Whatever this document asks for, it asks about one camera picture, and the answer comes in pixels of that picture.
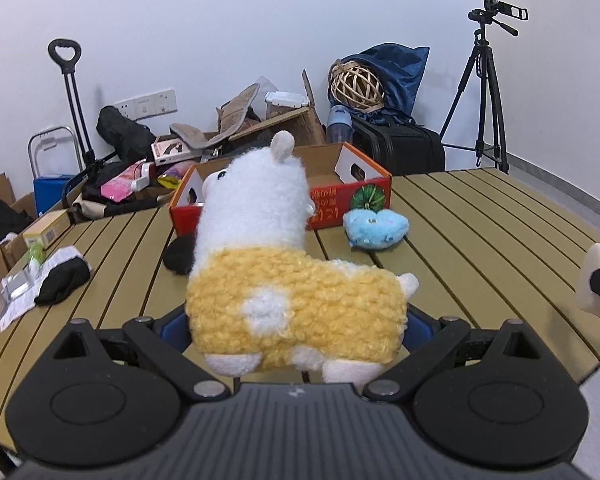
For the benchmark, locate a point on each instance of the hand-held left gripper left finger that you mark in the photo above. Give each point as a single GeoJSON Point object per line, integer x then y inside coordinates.
{"type": "Point", "coordinates": [172, 332]}

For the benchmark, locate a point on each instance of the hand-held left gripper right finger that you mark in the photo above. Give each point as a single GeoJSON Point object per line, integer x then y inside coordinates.
{"type": "Point", "coordinates": [420, 332]}

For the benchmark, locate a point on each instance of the white foam block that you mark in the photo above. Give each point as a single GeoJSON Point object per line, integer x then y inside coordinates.
{"type": "Point", "coordinates": [587, 280]}

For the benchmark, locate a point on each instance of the yellow white alpaca plush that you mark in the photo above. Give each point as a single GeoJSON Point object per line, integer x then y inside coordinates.
{"type": "Point", "coordinates": [290, 300]}

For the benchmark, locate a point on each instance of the black knit hat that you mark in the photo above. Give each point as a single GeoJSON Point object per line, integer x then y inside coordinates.
{"type": "Point", "coordinates": [180, 255]}

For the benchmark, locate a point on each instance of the tan folding table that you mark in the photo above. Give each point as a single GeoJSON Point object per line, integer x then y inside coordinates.
{"type": "Point", "coordinates": [480, 240]}

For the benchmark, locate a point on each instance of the light blue plush toy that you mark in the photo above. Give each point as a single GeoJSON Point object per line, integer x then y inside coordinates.
{"type": "Point", "coordinates": [375, 227]}

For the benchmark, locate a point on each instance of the black knit sock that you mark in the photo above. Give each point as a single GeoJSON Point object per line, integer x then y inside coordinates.
{"type": "Point", "coordinates": [62, 282]}

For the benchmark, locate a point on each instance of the beige black folding wagon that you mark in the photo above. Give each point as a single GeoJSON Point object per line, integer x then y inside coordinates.
{"type": "Point", "coordinates": [95, 207]}

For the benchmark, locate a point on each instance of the yellow green snack packet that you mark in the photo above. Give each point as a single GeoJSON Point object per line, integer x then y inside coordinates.
{"type": "Point", "coordinates": [171, 177]}

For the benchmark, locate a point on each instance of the red cardboard box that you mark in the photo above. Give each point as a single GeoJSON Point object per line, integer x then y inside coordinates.
{"type": "Point", "coordinates": [330, 205]}

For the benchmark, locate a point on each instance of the white paper leaflet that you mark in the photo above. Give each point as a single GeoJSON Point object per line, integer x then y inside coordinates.
{"type": "Point", "coordinates": [17, 312]}

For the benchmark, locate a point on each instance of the pink packet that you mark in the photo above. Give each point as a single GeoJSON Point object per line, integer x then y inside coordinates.
{"type": "Point", "coordinates": [120, 185]}

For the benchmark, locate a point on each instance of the green white tube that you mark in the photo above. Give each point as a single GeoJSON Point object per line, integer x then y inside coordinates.
{"type": "Point", "coordinates": [35, 257]}

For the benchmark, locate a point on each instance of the silver blister pack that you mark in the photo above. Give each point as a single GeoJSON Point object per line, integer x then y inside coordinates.
{"type": "Point", "coordinates": [17, 286]}

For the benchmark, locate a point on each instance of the small yellow box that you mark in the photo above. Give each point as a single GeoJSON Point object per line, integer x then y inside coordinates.
{"type": "Point", "coordinates": [45, 227]}

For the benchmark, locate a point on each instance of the large brown cardboard box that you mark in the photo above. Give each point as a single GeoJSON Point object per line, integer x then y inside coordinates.
{"type": "Point", "coordinates": [10, 255]}

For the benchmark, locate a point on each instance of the white box with dark picture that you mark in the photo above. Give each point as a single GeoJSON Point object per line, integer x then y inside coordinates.
{"type": "Point", "coordinates": [170, 151]}

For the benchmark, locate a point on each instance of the black suitcase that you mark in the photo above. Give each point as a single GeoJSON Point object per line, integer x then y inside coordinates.
{"type": "Point", "coordinates": [405, 147]}

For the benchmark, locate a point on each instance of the black backpack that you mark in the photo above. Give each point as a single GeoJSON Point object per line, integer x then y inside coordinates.
{"type": "Point", "coordinates": [2, 217]}

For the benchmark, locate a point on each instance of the black folded bag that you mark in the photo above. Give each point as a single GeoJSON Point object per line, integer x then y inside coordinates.
{"type": "Point", "coordinates": [125, 132]}

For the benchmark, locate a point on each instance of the blue water bottle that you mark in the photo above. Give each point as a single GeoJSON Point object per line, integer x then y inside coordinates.
{"type": "Point", "coordinates": [339, 127]}

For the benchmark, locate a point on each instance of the beige plush mat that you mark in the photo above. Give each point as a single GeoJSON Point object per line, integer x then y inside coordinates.
{"type": "Point", "coordinates": [235, 110]}

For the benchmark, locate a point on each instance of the black tripod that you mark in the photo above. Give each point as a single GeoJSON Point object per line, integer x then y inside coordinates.
{"type": "Point", "coordinates": [482, 85]}

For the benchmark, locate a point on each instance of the open brown cardboard box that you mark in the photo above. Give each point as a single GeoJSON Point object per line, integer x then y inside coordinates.
{"type": "Point", "coordinates": [295, 127]}

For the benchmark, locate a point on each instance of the blue velvet bag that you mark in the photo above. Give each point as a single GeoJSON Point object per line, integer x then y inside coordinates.
{"type": "Point", "coordinates": [402, 80]}

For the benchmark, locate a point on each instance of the rattan ball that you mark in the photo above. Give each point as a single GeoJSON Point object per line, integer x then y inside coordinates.
{"type": "Point", "coordinates": [355, 85]}

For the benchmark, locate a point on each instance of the clear container with white lid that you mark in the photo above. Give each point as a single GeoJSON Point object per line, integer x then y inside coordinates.
{"type": "Point", "coordinates": [287, 102]}

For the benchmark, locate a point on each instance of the white wall sockets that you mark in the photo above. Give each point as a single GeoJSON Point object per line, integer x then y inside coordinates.
{"type": "Point", "coordinates": [147, 104]}

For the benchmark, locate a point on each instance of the silver metal frame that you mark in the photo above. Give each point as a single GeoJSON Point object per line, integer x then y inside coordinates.
{"type": "Point", "coordinates": [50, 132]}

